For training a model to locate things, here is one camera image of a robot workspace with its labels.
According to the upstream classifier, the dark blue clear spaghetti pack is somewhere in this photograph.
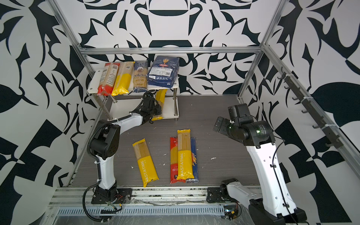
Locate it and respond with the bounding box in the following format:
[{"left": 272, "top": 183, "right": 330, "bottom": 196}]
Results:
[{"left": 133, "top": 61, "right": 148, "bottom": 93}]

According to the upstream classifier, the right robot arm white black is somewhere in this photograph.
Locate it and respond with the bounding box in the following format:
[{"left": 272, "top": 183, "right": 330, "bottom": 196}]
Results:
[{"left": 213, "top": 104, "right": 307, "bottom": 225}]

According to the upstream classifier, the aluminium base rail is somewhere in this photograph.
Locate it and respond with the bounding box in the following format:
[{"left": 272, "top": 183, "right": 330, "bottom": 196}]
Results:
[{"left": 46, "top": 184, "right": 290, "bottom": 217}]

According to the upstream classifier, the aluminium cage frame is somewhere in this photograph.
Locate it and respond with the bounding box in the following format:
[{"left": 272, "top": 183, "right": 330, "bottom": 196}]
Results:
[{"left": 48, "top": 1, "right": 360, "bottom": 176}]

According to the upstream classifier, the yellow spaghetti pack small barcode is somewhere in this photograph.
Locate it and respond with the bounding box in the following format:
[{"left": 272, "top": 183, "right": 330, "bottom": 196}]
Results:
[{"left": 152, "top": 89, "right": 167, "bottom": 121}]

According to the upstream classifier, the black corrugated cable conduit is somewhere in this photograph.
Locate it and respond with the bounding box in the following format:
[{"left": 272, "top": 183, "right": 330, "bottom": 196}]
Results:
[{"left": 82, "top": 89, "right": 158, "bottom": 223}]

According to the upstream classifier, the white two-tier metal shelf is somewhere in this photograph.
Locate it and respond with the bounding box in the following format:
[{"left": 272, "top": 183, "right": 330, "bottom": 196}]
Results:
[{"left": 87, "top": 63, "right": 179, "bottom": 120}]

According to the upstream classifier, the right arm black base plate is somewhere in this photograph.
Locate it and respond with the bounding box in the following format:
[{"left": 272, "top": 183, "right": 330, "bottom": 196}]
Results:
[{"left": 206, "top": 186, "right": 233, "bottom": 203}]

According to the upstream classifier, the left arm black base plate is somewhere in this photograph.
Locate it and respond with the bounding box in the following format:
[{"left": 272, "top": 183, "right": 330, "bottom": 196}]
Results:
[{"left": 91, "top": 188, "right": 132, "bottom": 204}]

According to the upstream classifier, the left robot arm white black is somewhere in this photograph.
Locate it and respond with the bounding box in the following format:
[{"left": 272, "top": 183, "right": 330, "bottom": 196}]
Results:
[{"left": 87, "top": 96, "right": 161, "bottom": 195}]

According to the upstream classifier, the dark blue Barilla pasta box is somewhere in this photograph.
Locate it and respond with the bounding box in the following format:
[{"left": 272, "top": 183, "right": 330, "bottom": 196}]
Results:
[{"left": 147, "top": 55, "right": 180, "bottom": 88}]

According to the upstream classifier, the grey wall hook rack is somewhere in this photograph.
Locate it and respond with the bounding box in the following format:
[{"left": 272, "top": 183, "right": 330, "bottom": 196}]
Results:
[{"left": 279, "top": 69, "right": 344, "bottom": 149}]

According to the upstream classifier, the red spaghetti pack white label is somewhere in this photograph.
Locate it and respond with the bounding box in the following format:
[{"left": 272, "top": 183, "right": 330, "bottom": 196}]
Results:
[{"left": 97, "top": 62, "right": 121, "bottom": 96}]

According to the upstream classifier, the yellow Pastatime spaghetti pack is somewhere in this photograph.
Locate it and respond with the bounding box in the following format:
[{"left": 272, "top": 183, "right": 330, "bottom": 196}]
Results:
[
  {"left": 133, "top": 139, "right": 159, "bottom": 188},
  {"left": 177, "top": 129, "right": 194, "bottom": 180}
]

